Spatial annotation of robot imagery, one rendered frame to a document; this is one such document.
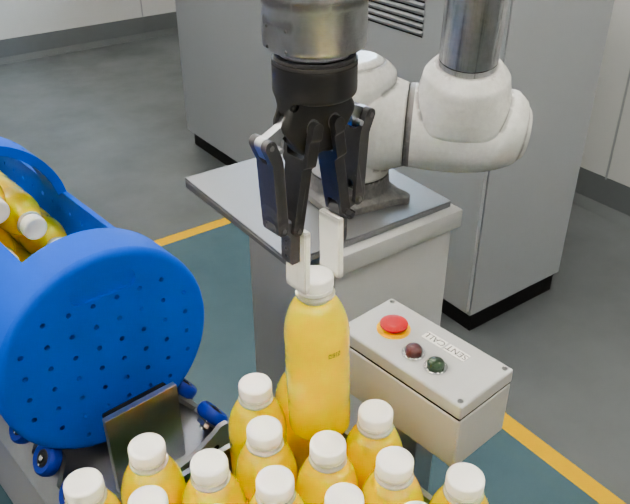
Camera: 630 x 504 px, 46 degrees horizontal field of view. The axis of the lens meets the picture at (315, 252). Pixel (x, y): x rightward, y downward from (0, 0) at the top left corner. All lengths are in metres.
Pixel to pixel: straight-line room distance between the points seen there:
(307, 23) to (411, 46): 1.97
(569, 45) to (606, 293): 1.08
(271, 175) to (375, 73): 0.69
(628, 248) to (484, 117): 2.28
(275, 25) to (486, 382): 0.49
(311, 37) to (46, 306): 0.45
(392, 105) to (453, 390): 0.60
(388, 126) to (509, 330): 1.64
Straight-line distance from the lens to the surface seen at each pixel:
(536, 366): 2.70
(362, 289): 1.38
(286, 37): 0.61
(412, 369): 0.90
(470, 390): 0.88
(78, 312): 0.91
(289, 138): 0.65
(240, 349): 2.67
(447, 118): 1.29
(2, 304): 0.91
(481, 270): 2.65
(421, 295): 1.51
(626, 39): 3.58
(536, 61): 2.44
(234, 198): 1.44
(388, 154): 1.33
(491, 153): 1.33
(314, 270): 0.76
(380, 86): 1.31
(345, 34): 0.61
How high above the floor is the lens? 1.68
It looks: 32 degrees down
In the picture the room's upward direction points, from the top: straight up
